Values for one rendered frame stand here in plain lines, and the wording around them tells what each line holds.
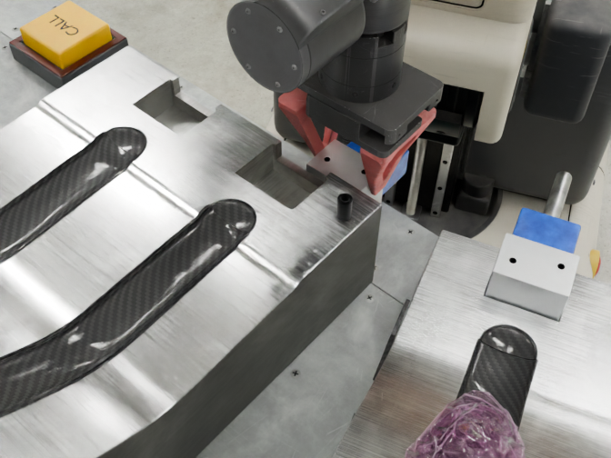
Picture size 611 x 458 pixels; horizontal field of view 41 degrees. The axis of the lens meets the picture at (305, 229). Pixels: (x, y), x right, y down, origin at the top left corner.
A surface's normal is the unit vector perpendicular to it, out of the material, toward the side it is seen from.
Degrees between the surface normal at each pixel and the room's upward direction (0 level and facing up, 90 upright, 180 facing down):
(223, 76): 0
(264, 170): 90
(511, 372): 6
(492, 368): 4
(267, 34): 90
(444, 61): 98
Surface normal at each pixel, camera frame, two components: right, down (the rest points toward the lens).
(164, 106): 0.76, 0.51
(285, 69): -0.64, 0.58
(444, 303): 0.00, -0.64
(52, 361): 0.29, -0.76
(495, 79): -0.31, 0.81
